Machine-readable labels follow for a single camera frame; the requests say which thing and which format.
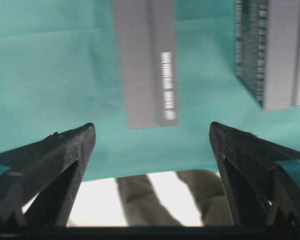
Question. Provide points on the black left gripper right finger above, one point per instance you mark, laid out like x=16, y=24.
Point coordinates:
x=254, y=176

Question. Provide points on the black RealSense box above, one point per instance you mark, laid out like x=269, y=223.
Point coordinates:
x=267, y=51
x=145, y=31

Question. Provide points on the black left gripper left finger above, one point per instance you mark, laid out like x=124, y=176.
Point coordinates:
x=42, y=179

